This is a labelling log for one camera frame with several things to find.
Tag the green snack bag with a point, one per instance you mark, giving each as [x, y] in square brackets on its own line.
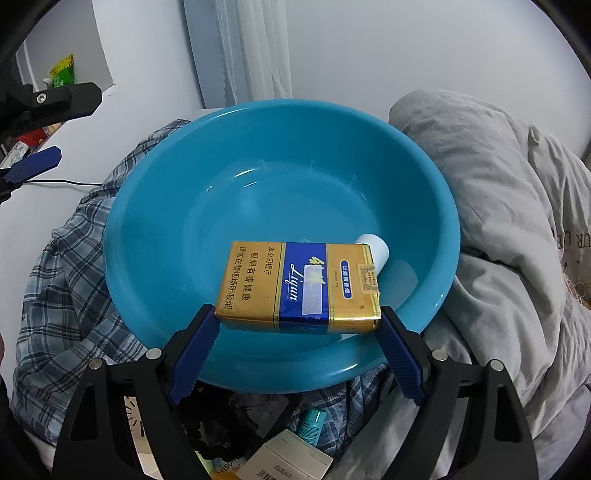
[62, 74]

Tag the gold blue cigarette pack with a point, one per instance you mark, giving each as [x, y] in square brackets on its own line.
[294, 287]

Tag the white barcode box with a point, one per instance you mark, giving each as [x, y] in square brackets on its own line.
[286, 457]

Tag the beige round clock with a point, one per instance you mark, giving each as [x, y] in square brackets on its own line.
[142, 447]

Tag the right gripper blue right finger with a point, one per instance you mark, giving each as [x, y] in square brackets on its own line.
[404, 354]

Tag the blue plastic basin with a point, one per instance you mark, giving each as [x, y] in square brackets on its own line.
[284, 170]

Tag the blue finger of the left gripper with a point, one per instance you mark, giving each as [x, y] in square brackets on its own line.
[64, 103]
[34, 165]

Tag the black plush toy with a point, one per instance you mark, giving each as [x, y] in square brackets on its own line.
[227, 425]

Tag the teal small bottle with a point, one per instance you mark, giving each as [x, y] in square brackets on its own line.
[310, 428]

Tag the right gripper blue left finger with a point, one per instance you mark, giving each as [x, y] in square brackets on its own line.
[187, 351]

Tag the grey quilt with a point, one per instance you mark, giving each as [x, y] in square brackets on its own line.
[521, 293]

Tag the small white bottle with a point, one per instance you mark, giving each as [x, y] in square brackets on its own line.
[379, 249]

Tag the blue plaid shirt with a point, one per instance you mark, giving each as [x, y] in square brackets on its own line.
[68, 318]

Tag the white sheer curtain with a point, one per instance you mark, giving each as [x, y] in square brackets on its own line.
[240, 50]

